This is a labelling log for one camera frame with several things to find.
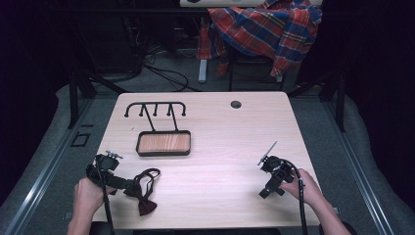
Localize black hook rack wooden tray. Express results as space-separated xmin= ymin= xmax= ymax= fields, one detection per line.
xmin=123 ymin=101 xmax=192 ymax=158

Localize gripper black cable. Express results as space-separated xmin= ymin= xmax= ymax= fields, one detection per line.
xmin=95 ymin=158 xmax=115 ymax=235
xmin=282 ymin=159 xmax=309 ymax=235

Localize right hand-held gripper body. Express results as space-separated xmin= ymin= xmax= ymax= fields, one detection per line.
xmin=256 ymin=140 xmax=296 ymax=186

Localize black chair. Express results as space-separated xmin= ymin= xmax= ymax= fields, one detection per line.
xmin=227 ymin=45 xmax=288 ymax=92

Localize person's left hand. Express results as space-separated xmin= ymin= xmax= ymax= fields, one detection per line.
xmin=72 ymin=177 xmax=117 ymax=217

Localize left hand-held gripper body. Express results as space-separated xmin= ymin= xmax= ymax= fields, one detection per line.
xmin=85 ymin=150 xmax=126 ymax=191

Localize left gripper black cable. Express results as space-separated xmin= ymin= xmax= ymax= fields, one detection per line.
xmin=95 ymin=158 xmax=115 ymax=235

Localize black floor cables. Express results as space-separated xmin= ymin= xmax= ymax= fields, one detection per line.
xmin=114 ymin=19 xmax=204 ymax=93

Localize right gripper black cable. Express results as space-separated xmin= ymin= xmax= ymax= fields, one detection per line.
xmin=282 ymin=159 xmax=309 ymax=235

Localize red blue plaid shirt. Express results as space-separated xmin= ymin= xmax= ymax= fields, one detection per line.
xmin=197 ymin=0 xmax=324 ymax=78

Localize person's right hand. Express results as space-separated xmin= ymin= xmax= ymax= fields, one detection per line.
xmin=279 ymin=167 xmax=325 ymax=208

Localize aluminium floor rail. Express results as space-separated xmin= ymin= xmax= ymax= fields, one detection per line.
xmin=3 ymin=97 xmax=96 ymax=235
xmin=322 ymin=97 xmax=397 ymax=235

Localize black metal stand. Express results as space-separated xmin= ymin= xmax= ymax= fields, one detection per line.
xmin=287 ymin=71 xmax=346 ymax=133
xmin=68 ymin=68 xmax=128 ymax=129

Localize dark red bow tie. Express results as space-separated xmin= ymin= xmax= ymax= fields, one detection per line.
xmin=122 ymin=167 xmax=161 ymax=217

